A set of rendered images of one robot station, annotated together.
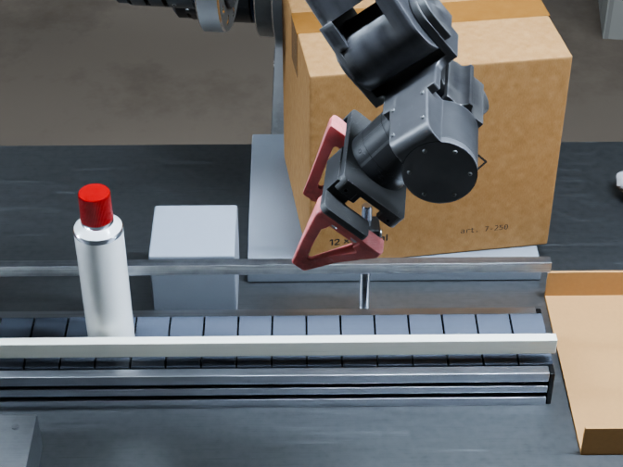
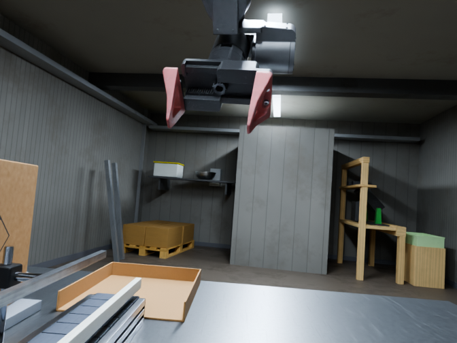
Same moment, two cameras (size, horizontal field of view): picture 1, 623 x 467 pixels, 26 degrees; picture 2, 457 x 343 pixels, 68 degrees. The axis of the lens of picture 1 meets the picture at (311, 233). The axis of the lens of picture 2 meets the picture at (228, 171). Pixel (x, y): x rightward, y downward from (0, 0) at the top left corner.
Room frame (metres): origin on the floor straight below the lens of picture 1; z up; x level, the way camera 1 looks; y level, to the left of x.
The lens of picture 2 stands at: (0.89, 0.41, 1.09)
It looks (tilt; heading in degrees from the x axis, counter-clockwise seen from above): 4 degrees up; 272
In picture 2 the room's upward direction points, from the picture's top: 4 degrees clockwise
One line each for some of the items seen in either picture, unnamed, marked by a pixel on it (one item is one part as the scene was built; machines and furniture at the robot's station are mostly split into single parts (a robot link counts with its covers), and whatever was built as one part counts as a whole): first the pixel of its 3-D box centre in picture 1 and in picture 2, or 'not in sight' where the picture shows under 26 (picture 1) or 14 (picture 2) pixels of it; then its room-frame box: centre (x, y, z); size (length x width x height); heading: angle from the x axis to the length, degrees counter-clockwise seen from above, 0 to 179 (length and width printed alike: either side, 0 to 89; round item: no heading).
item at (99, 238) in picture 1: (103, 270); not in sight; (1.11, 0.22, 0.98); 0.05 x 0.05 x 0.20
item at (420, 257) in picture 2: not in sight; (384, 218); (-1.47, -5.25, 0.89); 1.38 x 1.27 x 1.78; 84
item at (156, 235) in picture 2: not in sight; (160, 237); (2.28, -5.73, 0.23); 1.40 x 0.97 x 0.47; 84
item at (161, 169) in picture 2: not in sight; (168, 170); (2.33, -6.19, 1.47); 0.50 x 0.41 x 0.28; 174
